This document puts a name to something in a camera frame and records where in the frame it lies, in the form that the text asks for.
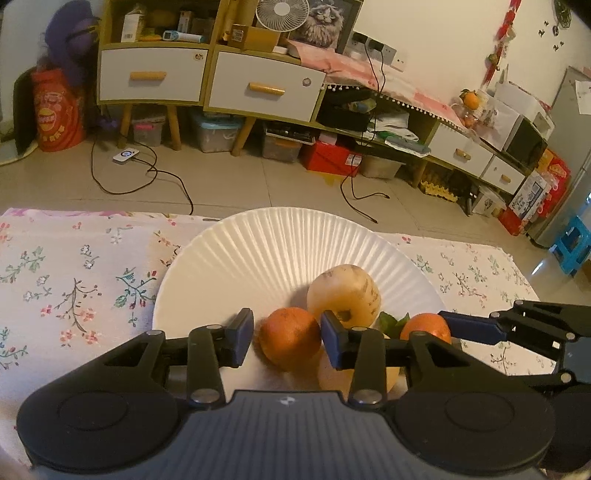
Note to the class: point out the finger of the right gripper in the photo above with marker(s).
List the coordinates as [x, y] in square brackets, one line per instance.
[473, 328]

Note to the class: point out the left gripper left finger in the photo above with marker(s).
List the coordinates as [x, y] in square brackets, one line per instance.
[223, 345]

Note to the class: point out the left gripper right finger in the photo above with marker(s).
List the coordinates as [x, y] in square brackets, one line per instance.
[362, 347]

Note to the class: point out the large yellow apple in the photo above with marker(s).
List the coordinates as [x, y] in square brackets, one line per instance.
[340, 381]

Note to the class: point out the orange mandarin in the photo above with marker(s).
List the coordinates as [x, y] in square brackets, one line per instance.
[289, 338]

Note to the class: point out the mandarin with green leaves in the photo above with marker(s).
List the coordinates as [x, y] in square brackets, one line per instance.
[431, 323]

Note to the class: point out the blue plastic stool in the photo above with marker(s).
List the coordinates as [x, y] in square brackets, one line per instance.
[572, 247]

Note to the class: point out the white ribbed plate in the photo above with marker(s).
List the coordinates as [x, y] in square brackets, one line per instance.
[266, 259]

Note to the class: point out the red gift boxes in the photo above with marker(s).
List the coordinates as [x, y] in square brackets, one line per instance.
[538, 195]

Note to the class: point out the floral tablecloth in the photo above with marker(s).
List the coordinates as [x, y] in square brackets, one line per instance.
[76, 284]

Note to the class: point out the red box under cabinet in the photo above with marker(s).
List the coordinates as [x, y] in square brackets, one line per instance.
[330, 159]

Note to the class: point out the black microwave oven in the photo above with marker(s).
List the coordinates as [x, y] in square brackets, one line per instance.
[525, 145]

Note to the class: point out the long low tv cabinet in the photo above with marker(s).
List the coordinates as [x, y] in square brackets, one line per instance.
[440, 141]

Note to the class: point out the silver refrigerator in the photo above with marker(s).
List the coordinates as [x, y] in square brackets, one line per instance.
[570, 141]

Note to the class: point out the clear storage box teal lid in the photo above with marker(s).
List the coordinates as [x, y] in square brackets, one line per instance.
[214, 133]

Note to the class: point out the white remote on floor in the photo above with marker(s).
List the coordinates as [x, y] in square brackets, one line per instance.
[125, 155]

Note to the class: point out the white drawer cabinet middle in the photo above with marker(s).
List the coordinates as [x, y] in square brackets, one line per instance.
[262, 86]

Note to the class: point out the white drawer cabinet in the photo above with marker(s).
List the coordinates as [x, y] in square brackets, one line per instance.
[262, 86]
[158, 75]

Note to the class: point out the red orange snack bag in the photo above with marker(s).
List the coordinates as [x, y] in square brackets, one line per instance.
[59, 111]

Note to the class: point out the white drawer cabinet left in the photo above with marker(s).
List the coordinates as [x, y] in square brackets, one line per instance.
[158, 75]

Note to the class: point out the framed cat picture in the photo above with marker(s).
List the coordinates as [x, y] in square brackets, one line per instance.
[329, 24]

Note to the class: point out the white desk fan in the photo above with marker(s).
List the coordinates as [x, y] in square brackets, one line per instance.
[282, 15]

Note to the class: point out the purple plush toy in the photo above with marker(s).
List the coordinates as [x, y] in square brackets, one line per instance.
[69, 37]

